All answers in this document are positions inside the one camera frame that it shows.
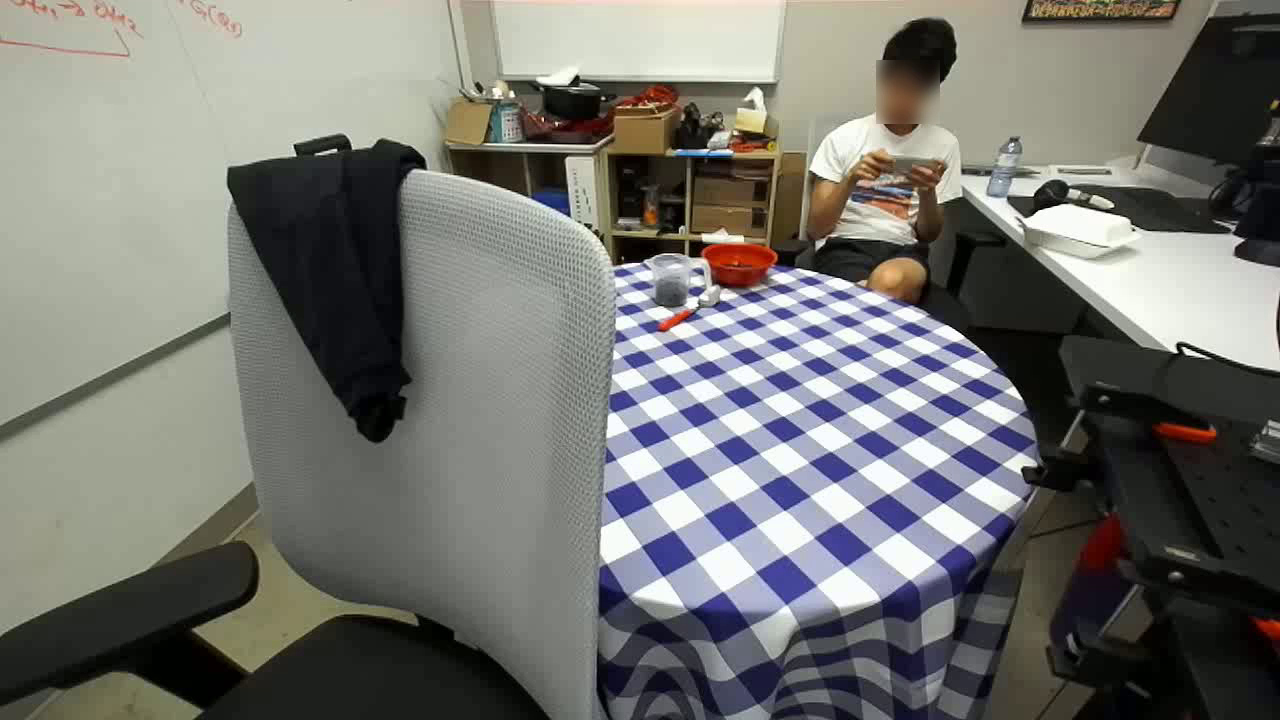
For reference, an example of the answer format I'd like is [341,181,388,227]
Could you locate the dark navy cloth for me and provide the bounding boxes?
[224,134,433,447]

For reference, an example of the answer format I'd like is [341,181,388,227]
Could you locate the white mesh chair backrest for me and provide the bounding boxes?
[224,162,618,720]

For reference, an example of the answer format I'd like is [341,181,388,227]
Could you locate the wooden shelf unit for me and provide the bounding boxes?
[443,134,791,265]

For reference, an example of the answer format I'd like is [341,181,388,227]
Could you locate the orange clamp handle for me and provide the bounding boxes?
[1151,419,1222,447]

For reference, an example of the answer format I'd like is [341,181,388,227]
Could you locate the black pot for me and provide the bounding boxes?
[536,77,607,127]

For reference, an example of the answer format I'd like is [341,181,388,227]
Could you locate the black computer monitor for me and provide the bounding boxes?
[1134,11,1280,172]

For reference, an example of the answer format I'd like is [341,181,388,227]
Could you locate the black chair seat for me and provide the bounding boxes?
[195,610,553,720]

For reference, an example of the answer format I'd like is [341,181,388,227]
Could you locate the clear water bottle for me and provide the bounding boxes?
[988,130,1029,202]

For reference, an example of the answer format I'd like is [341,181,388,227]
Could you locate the framed picture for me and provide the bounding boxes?
[1019,0,1183,23]

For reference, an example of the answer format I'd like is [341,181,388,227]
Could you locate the black equipment cart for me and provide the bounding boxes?
[1035,331,1280,720]

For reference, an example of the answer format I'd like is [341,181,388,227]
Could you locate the black luggage handle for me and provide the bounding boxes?
[290,130,357,162]

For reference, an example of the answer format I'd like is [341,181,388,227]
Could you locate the blue white checkered tablecloth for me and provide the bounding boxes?
[590,256,1043,720]

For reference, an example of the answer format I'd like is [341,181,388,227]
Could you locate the black keyboard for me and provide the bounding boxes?
[1075,182,1222,237]

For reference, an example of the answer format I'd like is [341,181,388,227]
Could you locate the red clamp handle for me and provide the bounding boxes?
[1075,510,1130,576]

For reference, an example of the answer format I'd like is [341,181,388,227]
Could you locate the brown cardboard box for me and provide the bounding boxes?
[611,104,681,154]

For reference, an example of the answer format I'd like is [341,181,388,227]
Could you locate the white projection screen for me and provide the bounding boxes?
[489,0,787,89]

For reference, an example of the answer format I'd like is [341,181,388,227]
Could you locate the seated person in white shirt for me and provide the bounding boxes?
[803,17,968,306]

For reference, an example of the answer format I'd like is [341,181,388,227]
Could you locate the small open cardboard box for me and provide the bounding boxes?
[441,97,495,152]

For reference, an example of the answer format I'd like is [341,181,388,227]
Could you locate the red bowl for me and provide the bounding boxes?
[701,237,778,292]

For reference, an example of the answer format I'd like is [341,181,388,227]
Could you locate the grey translucent cup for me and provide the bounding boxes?
[645,252,695,312]

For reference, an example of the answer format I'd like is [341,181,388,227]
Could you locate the white foam container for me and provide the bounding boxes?
[1019,199,1139,259]

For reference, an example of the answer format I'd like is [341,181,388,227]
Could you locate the black chair armrest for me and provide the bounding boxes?
[0,541,262,712]

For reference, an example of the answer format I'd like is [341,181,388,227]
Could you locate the tissue box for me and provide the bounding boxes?
[726,84,774,138]

